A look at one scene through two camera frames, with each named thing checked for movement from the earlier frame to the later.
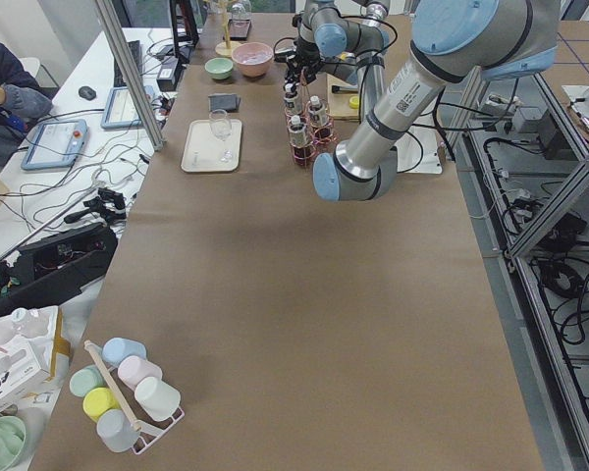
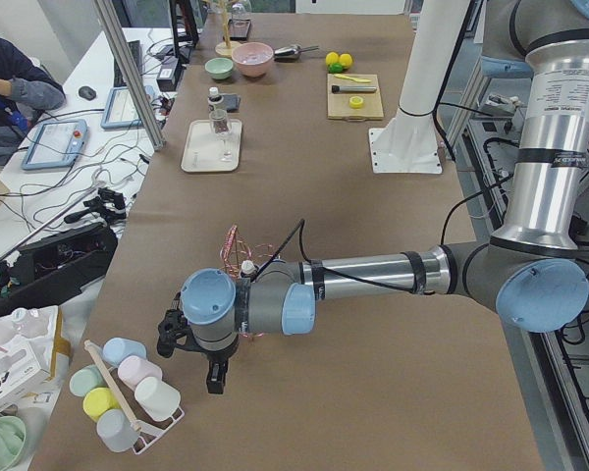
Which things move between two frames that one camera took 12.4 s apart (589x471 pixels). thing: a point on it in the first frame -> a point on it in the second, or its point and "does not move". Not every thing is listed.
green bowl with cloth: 2,442 does not move
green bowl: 219,68 does not move
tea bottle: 292,102 -> 220,122
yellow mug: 98,400 does not move
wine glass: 222,127 does not move
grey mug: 116,431 does not move
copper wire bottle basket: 308,125 -> 236,252
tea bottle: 317,112 -> 248,270
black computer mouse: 87,92 does not move
